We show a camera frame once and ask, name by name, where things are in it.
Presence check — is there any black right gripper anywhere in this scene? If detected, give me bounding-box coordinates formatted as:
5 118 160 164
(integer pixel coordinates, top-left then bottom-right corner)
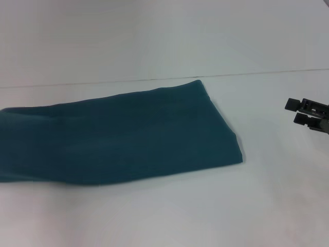
284 97 329 134

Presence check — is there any teal blue t-shirt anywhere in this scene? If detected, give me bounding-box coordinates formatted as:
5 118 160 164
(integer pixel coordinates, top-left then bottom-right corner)
0 79 244 186

